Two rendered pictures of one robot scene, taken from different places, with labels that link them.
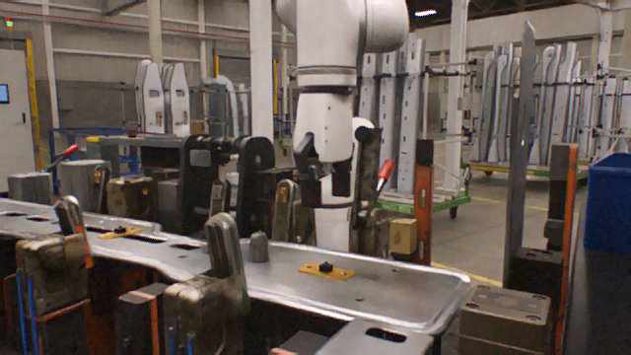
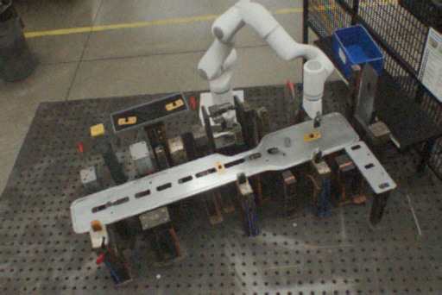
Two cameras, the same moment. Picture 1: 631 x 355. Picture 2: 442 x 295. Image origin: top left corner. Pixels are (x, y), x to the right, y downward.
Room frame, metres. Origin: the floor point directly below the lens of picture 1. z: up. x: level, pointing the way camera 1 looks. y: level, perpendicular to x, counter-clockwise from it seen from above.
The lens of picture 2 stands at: (-0.14, 1.27, 2.68)
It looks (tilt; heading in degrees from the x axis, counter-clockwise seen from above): 48 degrees down; 320
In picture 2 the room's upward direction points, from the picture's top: 11 degrees counter-clockwise
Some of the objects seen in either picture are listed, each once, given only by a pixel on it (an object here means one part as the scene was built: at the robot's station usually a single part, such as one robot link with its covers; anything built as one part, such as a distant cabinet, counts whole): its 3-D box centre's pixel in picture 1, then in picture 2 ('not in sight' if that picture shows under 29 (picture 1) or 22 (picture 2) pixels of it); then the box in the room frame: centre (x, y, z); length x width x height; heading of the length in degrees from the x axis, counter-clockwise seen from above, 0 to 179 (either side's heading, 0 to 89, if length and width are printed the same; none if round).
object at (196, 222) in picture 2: not in sight; (183, 201); (1.03, 0.58, 0.84); 0.13 x 0.11 x 0.29; 151
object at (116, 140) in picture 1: (164, 141); (149, 113); (1.34, 0.43, 1.16); 0.37 x 0.14 x 0.02; 61
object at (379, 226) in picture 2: not in sight; (378, 205); (0.30, 0.04, 0.84); 0.11 x 0.06 x 0.29; 151
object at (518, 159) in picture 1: (518, 175); (366, 96); (0.56, -0.24, 1.17); 0.12 x 0.01 x 0.34; 151
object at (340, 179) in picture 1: (344, 175); not in sight; (0.75, -0.04, 1.14); 0.03 x 0.03 x 0.07; 61
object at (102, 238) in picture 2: not in sight; (112, 256); (1.06, 1.00, 0.88); 0.15 x 0.11 x 0.36; 151
